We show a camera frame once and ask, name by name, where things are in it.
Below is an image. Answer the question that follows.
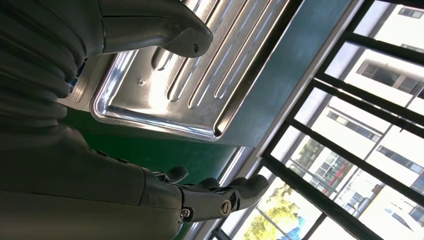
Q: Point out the electronic scale with steel tray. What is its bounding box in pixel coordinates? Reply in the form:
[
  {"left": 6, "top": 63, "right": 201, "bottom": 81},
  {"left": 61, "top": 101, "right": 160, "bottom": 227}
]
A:
[{"left": 57, "top": 0, "right": 304, "bottom": 142}]

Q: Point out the white window sill strip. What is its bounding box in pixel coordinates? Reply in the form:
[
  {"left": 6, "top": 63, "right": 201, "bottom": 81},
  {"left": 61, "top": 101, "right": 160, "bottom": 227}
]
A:
[{"left": 198, "top": 0, "right": 367, "bottom": 240}]

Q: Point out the black framed window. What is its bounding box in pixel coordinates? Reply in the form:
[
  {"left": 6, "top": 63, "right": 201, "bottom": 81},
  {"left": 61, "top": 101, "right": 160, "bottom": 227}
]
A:
[{"left": 208, "top": 0, "right": 424, "bottom": 240}]

